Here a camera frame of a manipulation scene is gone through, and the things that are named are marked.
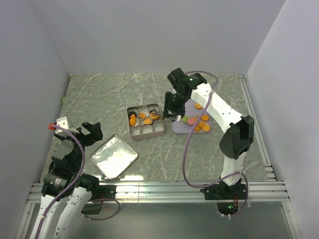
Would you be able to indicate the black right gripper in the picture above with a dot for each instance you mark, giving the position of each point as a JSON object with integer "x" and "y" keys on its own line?
{"x": 168, "y": 106}

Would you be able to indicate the lavender plastic tray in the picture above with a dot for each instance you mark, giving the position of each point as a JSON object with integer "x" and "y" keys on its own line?
{"x": 179, "y": 127}

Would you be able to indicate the silver tin lid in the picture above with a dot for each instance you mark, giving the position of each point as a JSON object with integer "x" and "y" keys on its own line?
{"x": 113, "y": 157}

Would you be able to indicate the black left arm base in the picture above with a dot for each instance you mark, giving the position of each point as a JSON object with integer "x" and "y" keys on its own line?
{"x": 104, "y": 191}

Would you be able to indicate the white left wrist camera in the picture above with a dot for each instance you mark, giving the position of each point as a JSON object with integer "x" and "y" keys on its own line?
{"x": 62, "y": 126}

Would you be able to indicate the orange round biscuit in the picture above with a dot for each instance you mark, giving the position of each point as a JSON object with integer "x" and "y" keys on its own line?
{"x": 154, "y": 116}

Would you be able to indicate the pink round cookie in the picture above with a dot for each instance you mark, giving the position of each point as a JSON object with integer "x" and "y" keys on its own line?
{"x": 191, "y": 121}

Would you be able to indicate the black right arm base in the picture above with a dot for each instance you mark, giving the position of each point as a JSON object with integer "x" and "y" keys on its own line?
{"x": 232, "y": 194}

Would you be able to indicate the black round cookie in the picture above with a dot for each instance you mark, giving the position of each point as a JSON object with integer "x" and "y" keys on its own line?
{"x": 152, "y": 111}
{"x": 130, "y": 114}

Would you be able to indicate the orange dotted round cookie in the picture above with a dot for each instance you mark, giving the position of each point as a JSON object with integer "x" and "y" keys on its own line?
{"x": 206, "y": 128}

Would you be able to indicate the aluminium mounting rail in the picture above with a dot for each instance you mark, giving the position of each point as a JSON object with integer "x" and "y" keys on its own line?
{"x": 180, "y": 192}

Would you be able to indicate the green round cookie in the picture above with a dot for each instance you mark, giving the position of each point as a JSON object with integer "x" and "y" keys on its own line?
{"x": 184, "y": 119}

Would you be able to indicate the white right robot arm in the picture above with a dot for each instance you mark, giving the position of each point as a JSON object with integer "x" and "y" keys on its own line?
{"x": 238, "y": 129}

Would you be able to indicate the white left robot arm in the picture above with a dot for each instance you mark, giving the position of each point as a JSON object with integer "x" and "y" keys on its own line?
{"x": 65, "y": 188}

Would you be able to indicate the square cookie tin box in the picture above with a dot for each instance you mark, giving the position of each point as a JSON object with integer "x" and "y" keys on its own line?
{"x": 142, "y": 131}

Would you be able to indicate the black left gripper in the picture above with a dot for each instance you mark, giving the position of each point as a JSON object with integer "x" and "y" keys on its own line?
{"x": 95, "y": 133}

